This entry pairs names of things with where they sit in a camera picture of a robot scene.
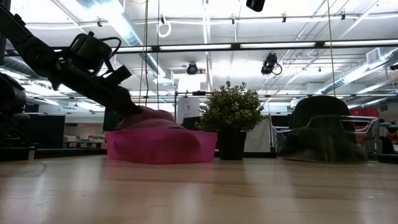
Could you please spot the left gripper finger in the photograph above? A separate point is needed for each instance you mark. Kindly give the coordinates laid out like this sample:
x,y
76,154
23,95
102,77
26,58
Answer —
x,y
122,90
105,101

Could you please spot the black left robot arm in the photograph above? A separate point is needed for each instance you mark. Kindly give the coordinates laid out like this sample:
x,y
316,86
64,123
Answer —
x,y
28,46

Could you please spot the black monitor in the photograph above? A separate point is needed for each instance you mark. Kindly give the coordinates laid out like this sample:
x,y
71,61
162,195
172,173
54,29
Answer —
x,y
109,123

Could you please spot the shelf with boxes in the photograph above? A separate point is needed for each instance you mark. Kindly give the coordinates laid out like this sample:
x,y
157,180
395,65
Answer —
x,y
84,143

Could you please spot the black partition panel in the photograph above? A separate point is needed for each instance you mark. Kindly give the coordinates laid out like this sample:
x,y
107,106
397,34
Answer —
x,y
46,130

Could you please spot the white column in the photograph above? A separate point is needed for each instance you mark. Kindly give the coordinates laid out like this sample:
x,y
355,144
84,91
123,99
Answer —
x,y
188,109

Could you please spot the pink plastic bin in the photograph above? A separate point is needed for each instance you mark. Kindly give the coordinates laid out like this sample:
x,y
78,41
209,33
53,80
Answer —
x,y
161,146

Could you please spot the potted green plant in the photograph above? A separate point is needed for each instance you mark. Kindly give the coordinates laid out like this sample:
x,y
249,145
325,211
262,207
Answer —
x,y
231,107

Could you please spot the white panel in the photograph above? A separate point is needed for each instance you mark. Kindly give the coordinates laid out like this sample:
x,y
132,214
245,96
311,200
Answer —
x,y
258,137

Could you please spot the red storage bins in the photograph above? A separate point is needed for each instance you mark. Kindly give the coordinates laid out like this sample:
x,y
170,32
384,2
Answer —
x,y
367,112

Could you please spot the clear plastic bin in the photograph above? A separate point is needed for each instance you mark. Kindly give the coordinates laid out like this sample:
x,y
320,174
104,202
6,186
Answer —
x,y
373,149

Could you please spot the black background equipment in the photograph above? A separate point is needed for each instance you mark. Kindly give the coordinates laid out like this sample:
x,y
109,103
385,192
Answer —
x,y
387,146

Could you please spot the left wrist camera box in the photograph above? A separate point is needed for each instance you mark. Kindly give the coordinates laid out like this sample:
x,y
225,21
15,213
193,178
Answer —
x,y
90,51

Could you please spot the black overhead frame bar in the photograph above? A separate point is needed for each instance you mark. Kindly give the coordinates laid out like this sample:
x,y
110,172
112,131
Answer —
x,y
236,46

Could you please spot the black frame post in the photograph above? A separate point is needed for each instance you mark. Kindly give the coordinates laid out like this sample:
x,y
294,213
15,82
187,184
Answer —
x,y
2,53

